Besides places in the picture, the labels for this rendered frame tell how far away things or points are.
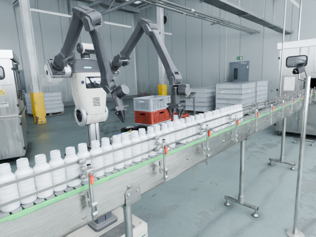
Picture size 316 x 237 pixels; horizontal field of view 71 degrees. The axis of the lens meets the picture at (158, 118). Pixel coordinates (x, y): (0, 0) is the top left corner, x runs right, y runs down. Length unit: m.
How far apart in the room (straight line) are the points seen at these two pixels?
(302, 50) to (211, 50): 7.73
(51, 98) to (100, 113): 9.02
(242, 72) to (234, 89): 4.23
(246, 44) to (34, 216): 11.64
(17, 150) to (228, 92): 6.21
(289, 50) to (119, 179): 5.08
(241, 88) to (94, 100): 6.45
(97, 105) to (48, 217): 0.94
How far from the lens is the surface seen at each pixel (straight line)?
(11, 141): 4.75
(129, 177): 1.16
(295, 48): 5.72
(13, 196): 0.96
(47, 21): 14.21
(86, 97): 1.66
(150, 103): 3.66
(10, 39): 13.45
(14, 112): 4.65
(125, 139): 1.15
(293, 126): 5.79
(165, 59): 1.43
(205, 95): 8.45
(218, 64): 12.60
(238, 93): 7.75
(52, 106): 10.73
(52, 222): 1.03
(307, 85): 2.12
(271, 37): 11.69
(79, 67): 1.73
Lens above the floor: 1.44
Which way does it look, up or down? 10 degrees down
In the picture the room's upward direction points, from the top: 2 degrees counter-clockwise
